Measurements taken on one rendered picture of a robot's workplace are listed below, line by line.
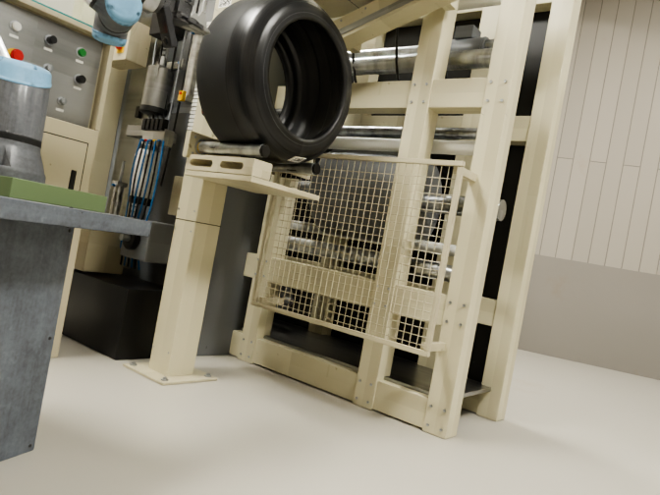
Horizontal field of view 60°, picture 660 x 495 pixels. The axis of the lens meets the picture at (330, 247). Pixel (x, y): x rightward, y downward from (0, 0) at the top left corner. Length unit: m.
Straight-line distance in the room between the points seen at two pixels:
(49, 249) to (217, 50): 0.92
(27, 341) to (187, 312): 0.94
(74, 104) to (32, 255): 1.11
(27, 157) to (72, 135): 0.94
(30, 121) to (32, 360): 0.55
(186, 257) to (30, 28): 0.98
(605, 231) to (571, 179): 0.56
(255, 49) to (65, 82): 0.81
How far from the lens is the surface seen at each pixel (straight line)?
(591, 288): 5.68
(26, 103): 1.47
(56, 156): 2.36
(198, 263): 2.31
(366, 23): 2.49
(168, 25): 1.88
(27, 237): 1.43
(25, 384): 1.54
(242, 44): 1.98
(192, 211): 2.30
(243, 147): 2.03
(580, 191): 5.75
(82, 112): 2.47
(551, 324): 5.67
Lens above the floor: 0.62
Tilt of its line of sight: level
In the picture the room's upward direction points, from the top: 10 degrees clockwise
